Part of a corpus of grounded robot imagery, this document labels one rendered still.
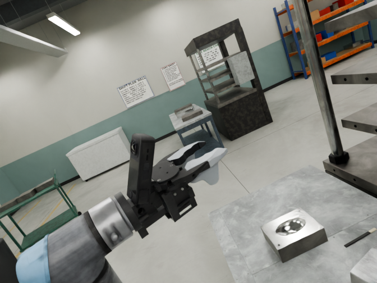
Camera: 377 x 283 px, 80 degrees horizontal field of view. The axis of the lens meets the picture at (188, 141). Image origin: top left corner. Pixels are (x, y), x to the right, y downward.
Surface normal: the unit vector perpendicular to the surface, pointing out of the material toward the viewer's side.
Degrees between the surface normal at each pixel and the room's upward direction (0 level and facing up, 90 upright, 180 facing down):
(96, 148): 90
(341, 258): 0
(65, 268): 90
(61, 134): 90
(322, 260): 0
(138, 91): 90
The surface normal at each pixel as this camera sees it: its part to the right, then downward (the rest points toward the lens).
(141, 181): 0.55, 0.19
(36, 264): 0.07, -0.50
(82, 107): 0.14, 0.24
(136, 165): -0.83, -0.02
